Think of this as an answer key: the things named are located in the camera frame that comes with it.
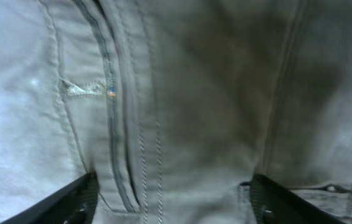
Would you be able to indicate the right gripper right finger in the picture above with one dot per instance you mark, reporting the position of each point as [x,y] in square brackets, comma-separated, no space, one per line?
[274,203]

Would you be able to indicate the grey shorts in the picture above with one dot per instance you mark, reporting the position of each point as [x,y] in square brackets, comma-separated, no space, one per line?
[176,105]

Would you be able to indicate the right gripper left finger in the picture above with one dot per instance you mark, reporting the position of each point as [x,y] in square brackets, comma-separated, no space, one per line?
[75,203]

